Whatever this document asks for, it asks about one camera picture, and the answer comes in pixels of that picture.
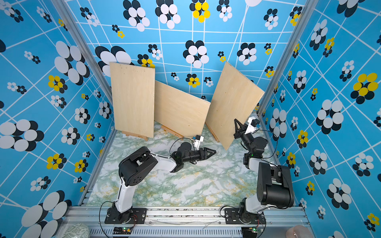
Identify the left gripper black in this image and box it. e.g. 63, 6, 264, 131
183, 147, 216, 164

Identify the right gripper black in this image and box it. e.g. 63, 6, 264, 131
235, 120, 256, 156

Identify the plywood board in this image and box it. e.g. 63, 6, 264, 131
205, 62, 265, 150
154, 81, 211, 137
110, 62, 155, 139

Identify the wooden easel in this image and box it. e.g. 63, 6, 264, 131
205, 123, 219, 142
161, 125, 184, 140
122, 131, 148, 141

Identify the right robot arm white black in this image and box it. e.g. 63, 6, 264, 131
234, 117, 295, 224

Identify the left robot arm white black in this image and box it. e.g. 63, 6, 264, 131
105, 142, 216, 224

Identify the right circuit board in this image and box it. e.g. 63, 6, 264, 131
241, 227, 258, 238

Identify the circuit board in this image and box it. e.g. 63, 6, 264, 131
241, 227, 258, 238
113, 227, 134, 236

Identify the left circuit board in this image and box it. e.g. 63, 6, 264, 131
113, 227, 134, 236

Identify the pink object corner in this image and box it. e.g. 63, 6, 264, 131
286, 225, 314, 238

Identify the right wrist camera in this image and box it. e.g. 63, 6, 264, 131
245, 117, 260, 134

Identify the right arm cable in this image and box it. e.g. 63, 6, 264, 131
220, 127, 295, 233

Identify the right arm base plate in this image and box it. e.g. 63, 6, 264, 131
222, 207, 266, 226

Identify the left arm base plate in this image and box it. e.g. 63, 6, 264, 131
105, 207, 147, 224

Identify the aluminium front rail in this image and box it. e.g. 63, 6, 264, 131
56, 206, 316, 238

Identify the right aluminium corner post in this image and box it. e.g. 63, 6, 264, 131
258, 0, 318, 116

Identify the aluminium corner post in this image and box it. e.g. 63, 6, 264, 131
50, 0, 123, 112
258, 0, 318, 116

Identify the left aluminium corner post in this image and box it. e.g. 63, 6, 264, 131
50, 0, 123, 112

